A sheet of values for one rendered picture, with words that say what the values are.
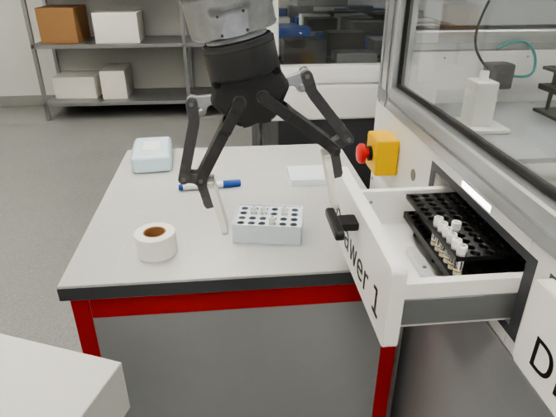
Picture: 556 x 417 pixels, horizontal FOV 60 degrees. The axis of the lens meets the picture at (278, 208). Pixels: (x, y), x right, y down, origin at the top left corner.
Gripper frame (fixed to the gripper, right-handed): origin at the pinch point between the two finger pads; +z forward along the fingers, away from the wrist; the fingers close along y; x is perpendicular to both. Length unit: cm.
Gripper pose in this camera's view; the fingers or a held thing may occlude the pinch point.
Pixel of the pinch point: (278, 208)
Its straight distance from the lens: 58.3
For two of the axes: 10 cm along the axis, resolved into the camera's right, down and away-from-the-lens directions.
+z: 2.1, 8.6, 4.7
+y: 9.7, -2.3, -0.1
